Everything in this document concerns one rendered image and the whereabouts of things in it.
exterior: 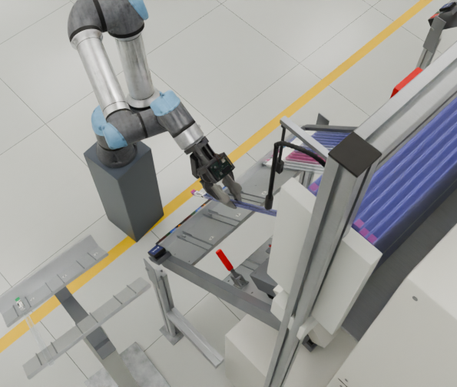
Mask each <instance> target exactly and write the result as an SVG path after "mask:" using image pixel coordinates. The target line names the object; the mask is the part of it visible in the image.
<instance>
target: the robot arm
mask: <svg viewBox="0 0 457 387"><path fill-rule="evenodd" d="M148 18H149V15H148V12H147V9H146V6H145V4H144V1H143V0H77V1H76V2H75V3H74V5H73V6H72V8H71V10H70V13H69V16H68V27H67V29H68V38H69V41H70V42H71V46H72V47H73V49H75V50H77V51H78V53H79V56H80V58H81V61H82V64H83V65H84V69H85V71H86V73H87V76H88V78H89V81H90V82H91V86H92V88H93V90H94V93H95V96H96V98H97V100H98V103H99V105H98V106H97V107H96V108H95V109H94V111H93V113H92V115H91V126H92V129H93V131H94V133H95V136H96V138H97V141H98V142H97V145H96V154H97V156H98V159H99V161H100V162H101V163H102V164H103V165H104V166H106V167H111V168H119V167H124V166H127V165H128V164H129V163H131V162H132V161H133V160H134V158H135V157H136V155H137V144H136V142H138V141H142V140H143V139H146V138H149V137H153V136H155V135H158V134H162V133H164V132H166V131H168V132H169V133H170V135H171V136H172V138H173V139H174V140H175V142H176V143H177V145H178V146H179V148H180V149H181V150H184V153H185V154H186V155H188V154H190V153H191V152H193V153H192V154H191V155H190V165H191V172H192V175H193V176H194V177H195V178H196V179H199V178H200V181H199V182H200V183H201V184H202V187H203V189H204V190H205V191H206V192H207V193H208V194H209V195H211V196H212V197H213V198H214V199H216V200H218V201H220V202H221V203H222V204H224V205H226V206H228V207H230V208H233V209H236V208H237V207H236V206H235V205H234V203H233V202H232V201H230V197H229V196H228V194H227V193H225V192H223V188H222V186H221V185H217V182H219V181H220V180H222V179H223V180H222V184H223V185H224V186H226V187H227V188H228V189H229V191H230V193H231V194H232V195H233V197H234V199H235V200H239V201H242V199H241V194H240V192H241V191H242V187H241V185H240V184H239V183H237V182H235V180H234V175H233V171H232V170H234V168H235V166H234V165H233V163H232V162H231V161H230V159H229V157H228V156H227V155H226V154H225V153H224V152H223V153H220V154H215V152H214V151H213V149H212V148H211V147H210V145H209V144H208V142H209V140H208V139H207V138H206V136H203V135H204V132H203V131H202V130H201V129H200V125H199V124H197V123H196V121H195V120H194V119H193V117H192V116H191V115H190V113H189V112H188V110H187V109H186V108H185V106H184V105H183V103H182V102H181V101H180V98H179V97H178V96H177V95H176V94H175V93H174V92H173V91H172V90H168V91H166V92H164V93H162V92H161V91H159V90H158V89H157V88H156V87H154V86H153V81H152V78H151V72H150V68H149V64H148V61H147V55H146V51H145V47H144V41H143V38H142V34H141V32H142V31H143V30H144V20H145V21H146V20H147V19H148ZM104 32H108V34H109V35H110V36H111V37H112V38H114V39H115V42H116V45H117V48H118V54H119V56H120V59H121V65H122V68H123V71H124V76H125V79H126V82H127V88H128V90H129V92H128V93H127V97H126V98H125V96H124V93H123V91H122V89H121V86H120V84H119V82H118V79H117V76H116V74H115V73H114V69H113V67H112V65H111V62H110V60H109V57H108V55H107V52H106V51H105V48H104V46H103V43H102V40H103V34H102V33H104Z"/></svg>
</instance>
